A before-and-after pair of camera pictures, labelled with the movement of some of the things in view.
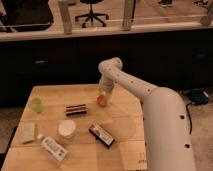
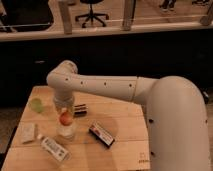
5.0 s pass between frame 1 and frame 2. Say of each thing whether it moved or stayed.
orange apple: moved
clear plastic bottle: stayed
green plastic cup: stayed
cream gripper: moved
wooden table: stayed
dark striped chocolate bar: stayed
